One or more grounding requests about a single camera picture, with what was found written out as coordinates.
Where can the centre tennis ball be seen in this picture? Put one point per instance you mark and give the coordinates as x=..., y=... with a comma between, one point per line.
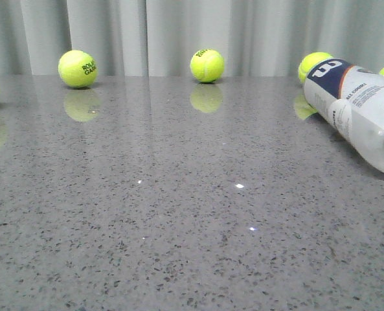
x=207, y=65

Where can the grey white curtain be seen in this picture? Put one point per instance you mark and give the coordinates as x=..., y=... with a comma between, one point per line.
x=158, y=38

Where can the Wilson tennis ball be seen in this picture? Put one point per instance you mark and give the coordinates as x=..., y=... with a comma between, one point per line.
x=309, y=61

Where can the Roland Garros tennis ball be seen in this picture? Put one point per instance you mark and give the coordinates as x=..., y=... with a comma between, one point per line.
x=77, y=69

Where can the white blue tennis ball can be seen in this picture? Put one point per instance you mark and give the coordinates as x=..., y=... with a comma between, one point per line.
x=351, y=99

